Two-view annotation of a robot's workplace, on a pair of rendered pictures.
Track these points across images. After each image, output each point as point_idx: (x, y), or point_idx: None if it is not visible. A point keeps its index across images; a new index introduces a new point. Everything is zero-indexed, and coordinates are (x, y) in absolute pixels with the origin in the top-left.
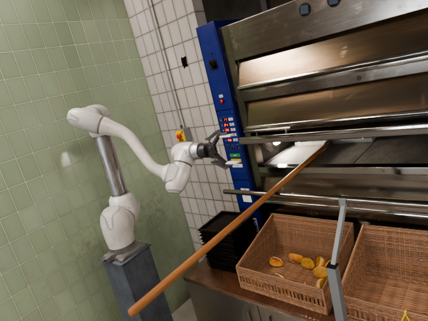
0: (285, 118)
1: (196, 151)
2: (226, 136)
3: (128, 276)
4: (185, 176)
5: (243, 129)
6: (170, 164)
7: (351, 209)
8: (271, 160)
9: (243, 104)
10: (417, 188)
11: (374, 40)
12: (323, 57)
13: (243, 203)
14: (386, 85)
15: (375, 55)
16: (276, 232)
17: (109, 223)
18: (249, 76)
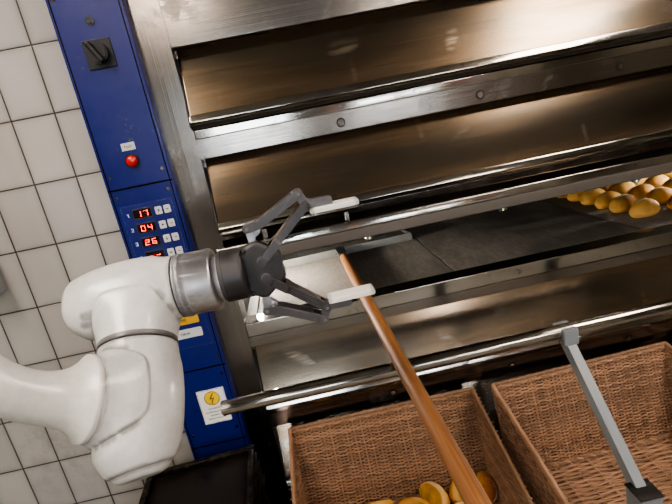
0: (324, 192)
1: (211, 279)
2: (342, 205)
3: None
4: (180, 387)
5: (200, 234)
6: (103, 356)
7: (473, 361)
8: (257, 305)
9: (200, 168)
10: (566, 290)
11: (505, 20)
12: (410, 48)
13: (205, 429)
14: (521, 110)
15: (514, 48)
16: (307, 471)
17: None
18: (221, 90)
